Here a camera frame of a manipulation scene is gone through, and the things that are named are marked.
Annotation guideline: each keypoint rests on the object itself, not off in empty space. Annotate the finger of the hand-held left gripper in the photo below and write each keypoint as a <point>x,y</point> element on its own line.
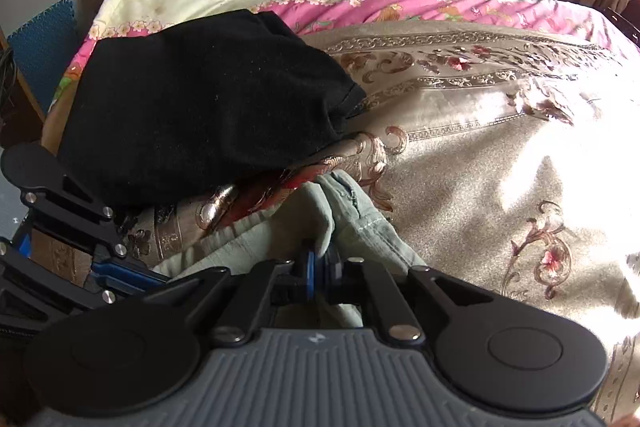
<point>75,284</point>
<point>70,207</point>

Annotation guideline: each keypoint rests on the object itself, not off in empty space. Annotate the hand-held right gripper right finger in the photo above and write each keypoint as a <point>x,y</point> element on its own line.
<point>331,268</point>

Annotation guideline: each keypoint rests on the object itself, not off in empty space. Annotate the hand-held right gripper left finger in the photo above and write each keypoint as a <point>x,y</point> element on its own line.
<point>310,268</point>

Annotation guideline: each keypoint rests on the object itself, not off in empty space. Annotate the green pants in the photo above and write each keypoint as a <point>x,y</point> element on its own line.
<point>350,227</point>

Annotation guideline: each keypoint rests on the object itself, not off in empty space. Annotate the blue foam mat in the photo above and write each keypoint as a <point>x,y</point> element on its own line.
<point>42,52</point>

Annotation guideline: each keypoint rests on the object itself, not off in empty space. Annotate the black cloth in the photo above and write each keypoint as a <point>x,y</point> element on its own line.
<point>200,107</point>

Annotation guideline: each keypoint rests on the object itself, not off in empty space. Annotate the floral beige bedspread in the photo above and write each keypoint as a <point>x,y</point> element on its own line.
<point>475,132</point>

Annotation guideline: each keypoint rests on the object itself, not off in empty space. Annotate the pink floral quilt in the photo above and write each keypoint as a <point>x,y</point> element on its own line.
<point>350,4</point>

